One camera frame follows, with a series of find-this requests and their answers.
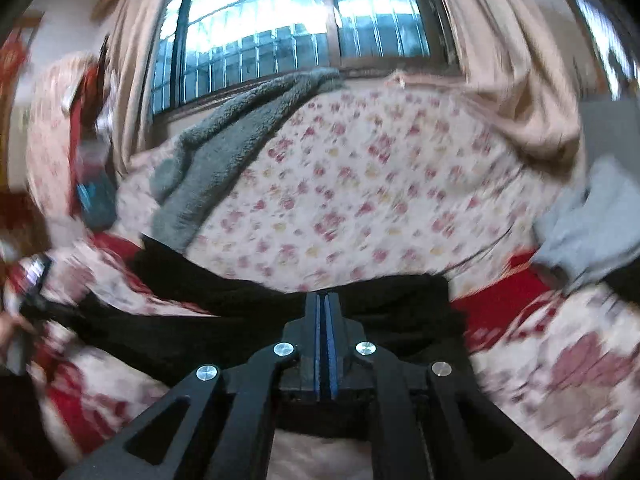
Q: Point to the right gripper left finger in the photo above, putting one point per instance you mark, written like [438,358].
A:
[218,424]

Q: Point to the floral quilt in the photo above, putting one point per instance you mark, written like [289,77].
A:
[369,166]

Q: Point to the black pants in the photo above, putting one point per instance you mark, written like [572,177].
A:
[174,316]

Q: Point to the beige curtain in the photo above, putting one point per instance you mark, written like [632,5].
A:
[131,47]
[512,77]

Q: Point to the red hanging bag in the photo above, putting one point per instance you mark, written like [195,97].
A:
[86,102]

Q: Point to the window with bars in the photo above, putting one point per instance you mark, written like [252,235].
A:
[209,47]

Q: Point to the grey fleece blanket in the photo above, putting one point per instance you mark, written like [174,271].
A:
[208,157]

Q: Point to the person left hand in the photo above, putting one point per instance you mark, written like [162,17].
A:
[10,324]

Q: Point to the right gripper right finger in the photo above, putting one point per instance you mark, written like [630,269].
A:
[404,378]

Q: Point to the red white plush blanket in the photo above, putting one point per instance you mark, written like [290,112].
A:
[564,368]

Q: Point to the beige left curtain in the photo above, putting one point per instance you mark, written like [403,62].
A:
[131,47]

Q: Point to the light grey cloth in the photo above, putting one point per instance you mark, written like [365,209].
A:
[590,231]

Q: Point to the blue packet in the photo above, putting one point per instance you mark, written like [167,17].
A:
[97,200]

